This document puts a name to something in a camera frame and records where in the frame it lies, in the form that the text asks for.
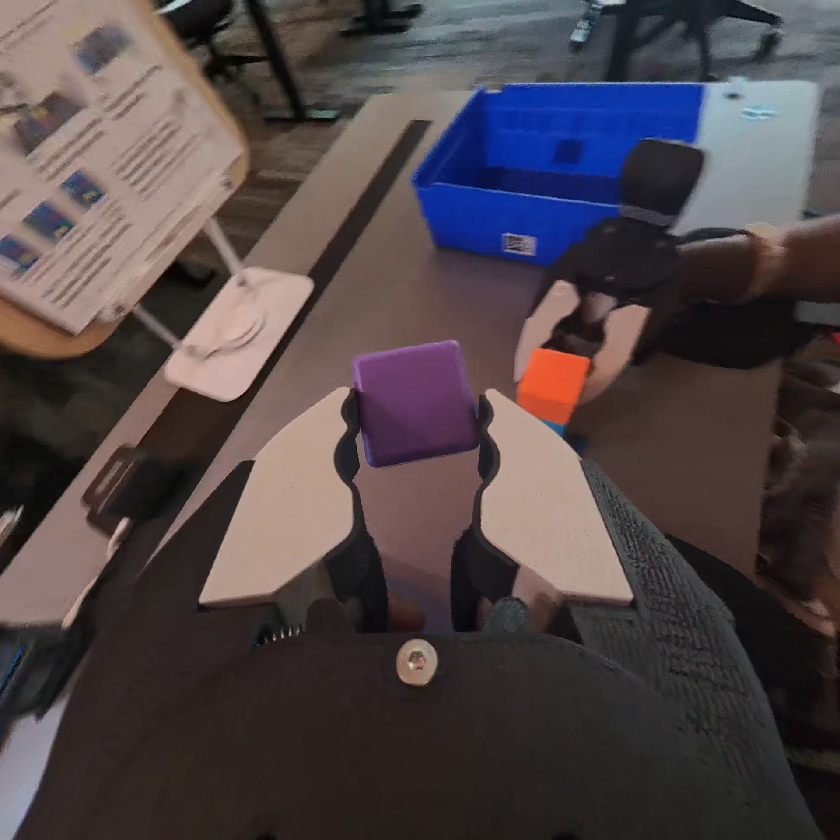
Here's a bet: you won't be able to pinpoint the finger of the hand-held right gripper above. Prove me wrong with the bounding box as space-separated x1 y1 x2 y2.
584 309 647 401
515 280 586 382

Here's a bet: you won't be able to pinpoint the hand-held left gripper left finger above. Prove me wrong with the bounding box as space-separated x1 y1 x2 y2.
200 390 363 611

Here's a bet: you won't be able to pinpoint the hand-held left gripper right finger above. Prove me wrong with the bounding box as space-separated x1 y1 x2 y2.
457 390 635 609

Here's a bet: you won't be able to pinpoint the orange foam cube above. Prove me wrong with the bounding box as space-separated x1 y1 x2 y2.
516 348 592 427

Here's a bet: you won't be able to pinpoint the blue plastic bin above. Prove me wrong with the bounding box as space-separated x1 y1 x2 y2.
411 83 707 267

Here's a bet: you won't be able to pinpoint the purple foam cube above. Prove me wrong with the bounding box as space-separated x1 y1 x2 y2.
352 340 480 468

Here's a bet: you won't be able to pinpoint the person's right forearm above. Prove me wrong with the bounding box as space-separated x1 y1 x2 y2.
676 217 840 368

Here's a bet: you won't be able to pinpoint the black power unit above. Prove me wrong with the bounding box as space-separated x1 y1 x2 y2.
82 444 187 536
0 617 95 742

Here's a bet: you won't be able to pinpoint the person's pants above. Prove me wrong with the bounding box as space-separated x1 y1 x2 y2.
755 355 840 631

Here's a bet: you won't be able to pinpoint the black chair base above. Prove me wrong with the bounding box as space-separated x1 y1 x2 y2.
571 0 786 82

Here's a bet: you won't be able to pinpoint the printed sign board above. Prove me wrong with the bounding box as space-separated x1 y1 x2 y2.
0 0 250 358

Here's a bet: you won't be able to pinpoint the black swivel chair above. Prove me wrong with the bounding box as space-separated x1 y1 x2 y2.
155 0 263 80

